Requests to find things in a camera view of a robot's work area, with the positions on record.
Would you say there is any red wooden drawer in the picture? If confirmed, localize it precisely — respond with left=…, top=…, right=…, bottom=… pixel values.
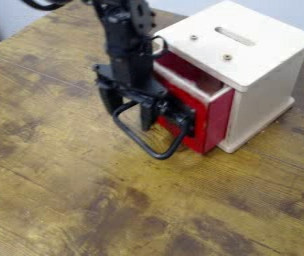
left=111, top=49, right=236, bottom=161

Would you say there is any white wooden cabinet box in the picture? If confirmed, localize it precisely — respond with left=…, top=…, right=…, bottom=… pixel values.
left=156, top=0, right=304, bottom=153

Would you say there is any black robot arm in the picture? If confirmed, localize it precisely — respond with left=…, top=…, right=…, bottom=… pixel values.
left=81, top=0, right=168, bottom=131

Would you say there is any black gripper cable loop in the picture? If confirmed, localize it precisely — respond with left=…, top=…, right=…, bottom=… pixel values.
left=148, top=35, right=171, bottom=60

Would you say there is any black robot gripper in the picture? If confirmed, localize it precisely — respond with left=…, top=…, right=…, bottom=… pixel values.
left=93, top=44, right=167, bottom=131

